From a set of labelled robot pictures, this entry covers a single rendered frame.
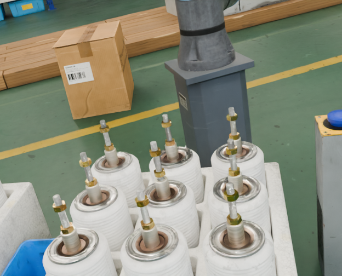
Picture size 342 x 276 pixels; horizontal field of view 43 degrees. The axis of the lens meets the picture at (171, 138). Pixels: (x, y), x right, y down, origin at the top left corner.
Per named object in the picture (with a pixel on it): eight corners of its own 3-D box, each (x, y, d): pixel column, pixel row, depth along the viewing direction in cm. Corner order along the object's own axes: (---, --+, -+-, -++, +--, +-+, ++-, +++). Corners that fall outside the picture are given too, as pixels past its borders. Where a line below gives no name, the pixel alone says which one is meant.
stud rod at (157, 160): (158, 184, 70) (148, 143, 67) (159, 181, 71) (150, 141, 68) (163, 184, 70) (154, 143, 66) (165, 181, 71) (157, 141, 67)
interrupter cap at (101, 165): (97, 179, 80) (96, 176, 80) (92, 161, 87) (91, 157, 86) (136, 167, 81) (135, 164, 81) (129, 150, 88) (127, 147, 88)
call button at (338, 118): (325, 121, 72) (325, 110, 71) (351, 119, 71) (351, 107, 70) (330, 132, 68) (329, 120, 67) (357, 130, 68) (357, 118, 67)
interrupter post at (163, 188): (163, 190, 73) (159, 173, 71) (174, 193, 72) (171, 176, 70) (154, 198, 71) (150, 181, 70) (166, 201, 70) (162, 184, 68)
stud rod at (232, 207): (237, 234, 57) (231, 187, 54) (230, 231, 58) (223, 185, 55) (240, 229, 58) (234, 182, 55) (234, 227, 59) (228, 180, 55)
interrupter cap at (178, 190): (159, 179, 76) (158, 176, 76) (195, 188, 72) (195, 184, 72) (132, 203, 71) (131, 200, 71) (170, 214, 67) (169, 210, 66)
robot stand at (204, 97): (180, 154, 134) (163, 62, 121) (235, 137, 138) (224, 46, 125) (203, 183, 118) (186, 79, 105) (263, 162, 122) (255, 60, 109)
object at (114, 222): (85, 280, 82) (58, 202, 74) (125, 252, 88) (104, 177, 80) (113, 306, 76) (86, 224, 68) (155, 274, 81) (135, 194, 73)
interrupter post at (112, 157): (108, 168, 83) (104, 153, 81) (106, 163, 85) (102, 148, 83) (120, 165, 83) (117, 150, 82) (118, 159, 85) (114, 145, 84)
